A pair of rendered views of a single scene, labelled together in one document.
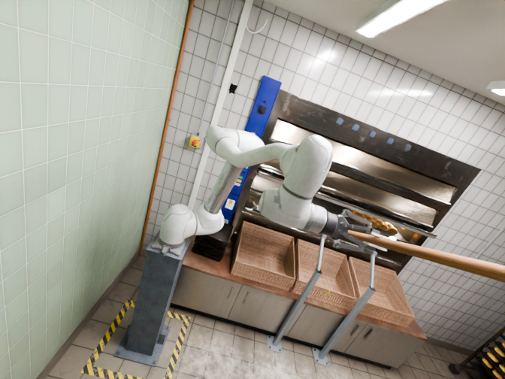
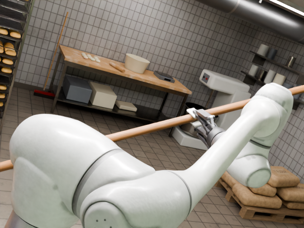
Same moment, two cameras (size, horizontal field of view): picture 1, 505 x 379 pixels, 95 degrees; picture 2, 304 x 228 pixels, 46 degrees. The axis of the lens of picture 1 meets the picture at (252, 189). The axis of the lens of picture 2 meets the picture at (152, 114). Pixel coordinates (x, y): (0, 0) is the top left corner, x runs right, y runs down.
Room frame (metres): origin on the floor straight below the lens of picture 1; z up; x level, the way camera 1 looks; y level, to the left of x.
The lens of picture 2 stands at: (1.31, 0.70, 2.06)
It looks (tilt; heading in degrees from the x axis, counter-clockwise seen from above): 16 degrees down; 249
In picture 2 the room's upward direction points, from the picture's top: 21 degrees clockwise
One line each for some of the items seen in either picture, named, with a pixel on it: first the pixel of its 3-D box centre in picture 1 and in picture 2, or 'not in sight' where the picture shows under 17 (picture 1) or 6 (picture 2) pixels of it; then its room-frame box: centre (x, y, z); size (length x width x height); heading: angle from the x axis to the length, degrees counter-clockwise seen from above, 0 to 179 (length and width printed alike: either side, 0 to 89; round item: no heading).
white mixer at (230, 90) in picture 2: not in sight; (210, 111); (-1.79, -4.85, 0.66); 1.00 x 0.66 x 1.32; 6
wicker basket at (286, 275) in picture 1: (264, 253); not in sight; (1.84, -0.33, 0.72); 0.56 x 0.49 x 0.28; 97
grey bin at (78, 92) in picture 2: not in sight; (77, 89); (0.52, -5.01, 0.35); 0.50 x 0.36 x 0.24; 96
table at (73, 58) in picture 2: not in sight; (118, 93); (-0.17, -5.09, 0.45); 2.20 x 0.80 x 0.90; 6
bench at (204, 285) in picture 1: (291, 300); not in sight; (1.86, -0.79, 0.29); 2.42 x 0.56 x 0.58; 96
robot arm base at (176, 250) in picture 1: (170, 241); not in sight; (1.15, 0.36, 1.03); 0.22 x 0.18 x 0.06; 6
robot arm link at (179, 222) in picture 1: (177, 222); not in sight; (1.18, 0.35, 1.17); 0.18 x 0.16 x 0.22; 132
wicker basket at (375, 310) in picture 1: (376, 289); not in sight; (1.96, -1.51, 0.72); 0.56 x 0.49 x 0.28; 97
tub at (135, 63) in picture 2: not in sight; (135, 64); (-0.31, -5.18, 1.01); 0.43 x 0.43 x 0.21
